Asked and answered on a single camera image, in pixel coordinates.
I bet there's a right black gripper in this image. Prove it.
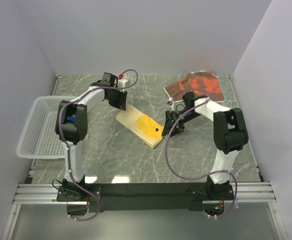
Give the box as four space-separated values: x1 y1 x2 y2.
162 109 201 138

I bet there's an aluminium rail frame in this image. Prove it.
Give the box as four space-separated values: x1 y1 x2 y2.
0 73 286 240

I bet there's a yellow cream towel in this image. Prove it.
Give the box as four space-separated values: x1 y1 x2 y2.
116 104 164 148

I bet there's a blue towel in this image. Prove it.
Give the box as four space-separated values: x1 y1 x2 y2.
66 115 75 122

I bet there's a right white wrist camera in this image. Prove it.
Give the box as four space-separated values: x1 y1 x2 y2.
167 99 176 112

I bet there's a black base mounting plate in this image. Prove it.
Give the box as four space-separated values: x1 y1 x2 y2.
56 182 235 213

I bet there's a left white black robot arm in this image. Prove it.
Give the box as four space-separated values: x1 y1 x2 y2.
55 72 130 201

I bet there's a white perforated plastic basket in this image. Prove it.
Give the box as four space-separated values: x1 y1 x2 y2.
16 95 75 160

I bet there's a brown orange towel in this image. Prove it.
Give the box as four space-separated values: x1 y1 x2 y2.
163 71 227 102

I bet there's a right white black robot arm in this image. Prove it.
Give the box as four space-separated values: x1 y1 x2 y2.
162 91 249 200

